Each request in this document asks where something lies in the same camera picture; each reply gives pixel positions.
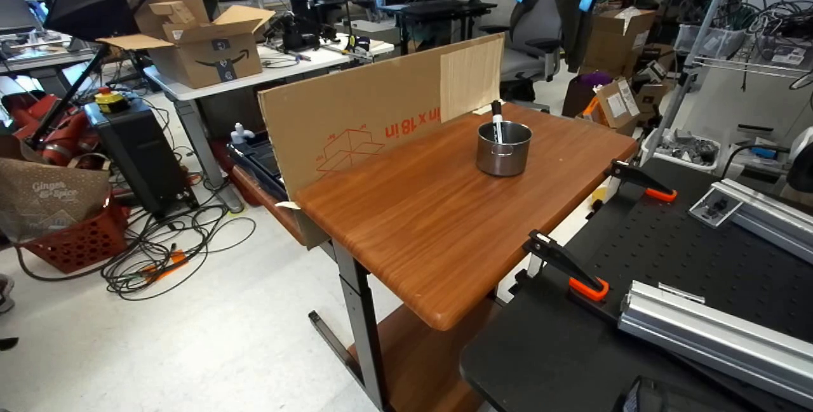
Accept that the steel pot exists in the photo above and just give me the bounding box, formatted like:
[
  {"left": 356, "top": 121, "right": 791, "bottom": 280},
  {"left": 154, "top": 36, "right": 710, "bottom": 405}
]
[{"left": 476, "top": 121, "right": 533, "bottom": 177}]

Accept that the cardboard sheet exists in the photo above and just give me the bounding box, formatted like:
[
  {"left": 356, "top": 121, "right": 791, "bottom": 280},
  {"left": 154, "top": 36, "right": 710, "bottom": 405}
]
[{"left": 258, "top": 33, "right": 506, "bottom": 249}]

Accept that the black plastic tray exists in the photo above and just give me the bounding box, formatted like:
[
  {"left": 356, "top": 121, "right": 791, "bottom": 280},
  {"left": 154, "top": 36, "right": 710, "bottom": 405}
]
[{"left": 227, "top": 133, "right": 286, "bottom": 200}]

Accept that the black orange spring clamp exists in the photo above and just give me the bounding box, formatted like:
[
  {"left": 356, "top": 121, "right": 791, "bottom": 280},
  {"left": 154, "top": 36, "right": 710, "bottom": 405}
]
[
  {"left": 603, "top": 159, "right": 678, "bottom": 203},
  {"left": 522, "top": 230, "right": 610, "bottom": 302}
]

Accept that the black desk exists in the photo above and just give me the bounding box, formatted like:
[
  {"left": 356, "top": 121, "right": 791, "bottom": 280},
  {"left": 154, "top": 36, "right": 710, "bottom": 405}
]
[{"left": 380, "top": 0, "right": 498, "bottom": 56}]

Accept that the grey office chair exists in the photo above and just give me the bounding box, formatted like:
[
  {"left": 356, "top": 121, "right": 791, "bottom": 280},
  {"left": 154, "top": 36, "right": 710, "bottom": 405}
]
[{"left": 480, "top": 0, "right": 591, "bottom": 105}]

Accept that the open cardboard box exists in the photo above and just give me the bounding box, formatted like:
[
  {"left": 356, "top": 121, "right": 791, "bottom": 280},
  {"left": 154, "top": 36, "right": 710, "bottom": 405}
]
[{"left": 97, "top": 0, "right": 276, "bottom": 90}]

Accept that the white desk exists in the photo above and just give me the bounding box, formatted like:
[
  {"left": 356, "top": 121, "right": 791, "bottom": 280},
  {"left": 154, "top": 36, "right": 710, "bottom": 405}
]
[{"left": 143, "top": 34, "right": 396, "bottom": 213}]

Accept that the stack of cardboard boxes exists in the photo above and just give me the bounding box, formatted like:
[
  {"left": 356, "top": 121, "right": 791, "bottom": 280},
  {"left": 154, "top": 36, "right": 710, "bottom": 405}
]
[{"left": 562, "top": 8, "right": 675, "bottom": 136}]

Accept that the black computer tower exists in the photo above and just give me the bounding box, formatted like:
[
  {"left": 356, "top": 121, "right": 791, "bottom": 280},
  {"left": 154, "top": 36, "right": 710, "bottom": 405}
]
[{"left": 84, "top": 100, "right": 196, "bottom": 216}]

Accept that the white bin of parts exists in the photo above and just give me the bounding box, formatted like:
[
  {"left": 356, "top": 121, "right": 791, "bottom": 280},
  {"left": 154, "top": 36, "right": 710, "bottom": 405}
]
[{"left": 640, "top": 128, "right": 722, "bottom": 173}]

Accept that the yellow emergency stop button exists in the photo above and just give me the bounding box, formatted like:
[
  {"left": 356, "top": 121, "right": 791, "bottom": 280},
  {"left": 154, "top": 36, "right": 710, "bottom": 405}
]
[{"left": 94, "top": 87, "right": 130, "bottom": 114}]

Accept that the red plastic basket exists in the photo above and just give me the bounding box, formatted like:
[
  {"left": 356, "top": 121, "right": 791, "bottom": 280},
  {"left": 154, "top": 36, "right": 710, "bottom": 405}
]
[{"left": 19, "top": 193, "right": 130, "bottom": 274}]

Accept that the brown paper bag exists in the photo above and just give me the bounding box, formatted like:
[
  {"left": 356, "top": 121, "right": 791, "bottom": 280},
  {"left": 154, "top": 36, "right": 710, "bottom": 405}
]
[{"left": 0, "top": 135, "right": 113, "bottom": 244}]

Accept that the tangle of black cables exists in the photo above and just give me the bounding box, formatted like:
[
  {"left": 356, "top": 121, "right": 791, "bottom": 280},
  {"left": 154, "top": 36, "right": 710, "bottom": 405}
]
[{"left": 102, "top": 203, "right": 257, "bottom": 302}]

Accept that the aluminium rail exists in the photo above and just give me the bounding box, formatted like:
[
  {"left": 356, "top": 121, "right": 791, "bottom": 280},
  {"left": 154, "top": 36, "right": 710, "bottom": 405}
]
[
  {"left": 618, "top": 281, "right": 813, "bottom": 408},
  {"left": 689, "top": 178, "right": 813, "bottom": 265}
]

